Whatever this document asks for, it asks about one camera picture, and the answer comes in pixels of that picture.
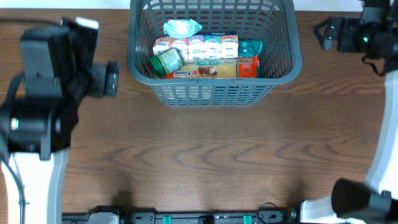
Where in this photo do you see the green lidded jar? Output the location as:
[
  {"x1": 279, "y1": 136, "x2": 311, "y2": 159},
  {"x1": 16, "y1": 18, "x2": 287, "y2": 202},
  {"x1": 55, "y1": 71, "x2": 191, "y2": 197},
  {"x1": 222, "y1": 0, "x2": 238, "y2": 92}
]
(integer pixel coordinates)
[{"x1": 149, "y1": 48, "x2": 183, "y2": 78}]

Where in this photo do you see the small teal packet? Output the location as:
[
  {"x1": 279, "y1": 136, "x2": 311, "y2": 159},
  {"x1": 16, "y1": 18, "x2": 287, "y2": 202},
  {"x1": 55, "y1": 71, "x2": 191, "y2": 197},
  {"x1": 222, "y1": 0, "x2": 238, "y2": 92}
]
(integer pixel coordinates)
[{"x1": 163, "y1": 19, "x2": 203, "y2": 39}]

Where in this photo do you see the green coffee mix bag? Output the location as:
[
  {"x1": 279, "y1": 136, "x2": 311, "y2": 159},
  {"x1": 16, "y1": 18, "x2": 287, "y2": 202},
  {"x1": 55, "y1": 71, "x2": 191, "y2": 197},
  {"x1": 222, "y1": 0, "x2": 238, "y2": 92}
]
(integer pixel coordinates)
[{"x1": 238, "y1": 39, "x2": 264, "y2": 57}]

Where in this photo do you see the orange spaghetti packet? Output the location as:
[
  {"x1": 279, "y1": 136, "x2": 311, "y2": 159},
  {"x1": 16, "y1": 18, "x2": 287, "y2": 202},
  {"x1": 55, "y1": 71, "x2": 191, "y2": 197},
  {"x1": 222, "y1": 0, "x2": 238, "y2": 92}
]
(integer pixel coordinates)
[{"x1": 163, "y1": 56, "x2": 259, "y2": 79}]

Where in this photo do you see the multicolour tissue multipack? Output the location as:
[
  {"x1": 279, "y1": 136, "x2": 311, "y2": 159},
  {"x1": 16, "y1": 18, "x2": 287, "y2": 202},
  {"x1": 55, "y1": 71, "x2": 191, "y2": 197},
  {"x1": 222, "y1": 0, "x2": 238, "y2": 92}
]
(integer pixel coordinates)
[{"x1": 152, "y1": 32, "x2": 239, "y2": 60}]

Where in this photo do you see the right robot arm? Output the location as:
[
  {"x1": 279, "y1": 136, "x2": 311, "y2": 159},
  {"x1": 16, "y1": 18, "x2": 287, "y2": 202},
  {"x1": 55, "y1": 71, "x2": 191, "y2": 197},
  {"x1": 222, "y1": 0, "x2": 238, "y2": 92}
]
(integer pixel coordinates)
[{"x1": 289, "y1": 0, "x2": 397, "y2": 223}]

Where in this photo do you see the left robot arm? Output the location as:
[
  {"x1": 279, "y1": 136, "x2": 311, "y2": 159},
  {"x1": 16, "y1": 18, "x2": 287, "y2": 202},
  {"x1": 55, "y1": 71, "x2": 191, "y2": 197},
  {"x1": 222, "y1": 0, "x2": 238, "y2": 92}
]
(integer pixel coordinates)
[{"x1": 1, "y1": 22, "x2": 119, "y2": 223}]

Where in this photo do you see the grey plastic basket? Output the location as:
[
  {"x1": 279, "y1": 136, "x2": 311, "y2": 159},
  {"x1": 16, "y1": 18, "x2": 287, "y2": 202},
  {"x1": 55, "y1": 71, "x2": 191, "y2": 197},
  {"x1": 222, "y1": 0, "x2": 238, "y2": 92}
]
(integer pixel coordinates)
[{"x1": 126, "y1": 0, "x2": 302, "y2": 106}]

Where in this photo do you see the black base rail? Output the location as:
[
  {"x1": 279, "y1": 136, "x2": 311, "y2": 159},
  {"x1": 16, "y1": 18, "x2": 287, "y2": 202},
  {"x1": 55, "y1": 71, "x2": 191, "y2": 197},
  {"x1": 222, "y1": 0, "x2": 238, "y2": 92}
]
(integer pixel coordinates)
[{"x1": 61, "y1": 202, "x2": 301, "y2": 224}]

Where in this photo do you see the left black cable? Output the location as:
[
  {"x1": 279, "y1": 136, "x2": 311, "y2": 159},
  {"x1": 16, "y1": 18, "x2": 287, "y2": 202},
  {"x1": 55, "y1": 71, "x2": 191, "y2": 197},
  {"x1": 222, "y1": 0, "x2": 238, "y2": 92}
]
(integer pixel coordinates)
[{"x1": 0, "y1": 155, "x2": 27, "y2": 224}]

